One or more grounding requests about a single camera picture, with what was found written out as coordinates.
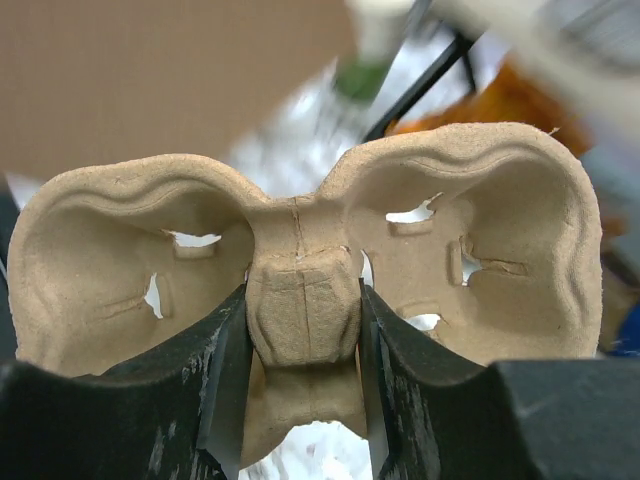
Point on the brown pulp cup carrier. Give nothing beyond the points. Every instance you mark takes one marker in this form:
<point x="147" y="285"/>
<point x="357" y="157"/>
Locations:
<point x="494" y="227"/>

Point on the black and cream shelf rack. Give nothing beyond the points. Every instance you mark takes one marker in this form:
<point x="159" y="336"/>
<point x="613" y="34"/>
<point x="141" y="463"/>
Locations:
<point x="584" y="53"/>

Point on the orange kettle chips bag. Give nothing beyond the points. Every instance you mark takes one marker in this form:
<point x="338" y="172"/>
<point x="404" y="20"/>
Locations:
<point x="510" y="97"/>

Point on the stack of green paper cups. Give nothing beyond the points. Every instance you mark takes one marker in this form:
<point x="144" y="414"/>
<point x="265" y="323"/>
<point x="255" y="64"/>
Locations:
<point x="379" y="28"/>

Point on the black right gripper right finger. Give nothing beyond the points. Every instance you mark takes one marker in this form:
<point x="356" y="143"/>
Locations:
<point x="433" y="414"/>

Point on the brown paper bag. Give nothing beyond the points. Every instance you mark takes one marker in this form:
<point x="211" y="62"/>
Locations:
<point x="98" y="82"/>

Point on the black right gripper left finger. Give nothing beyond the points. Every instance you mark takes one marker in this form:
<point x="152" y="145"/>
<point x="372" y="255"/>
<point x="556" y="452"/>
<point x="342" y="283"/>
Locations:
<point x="175" y="411"/>

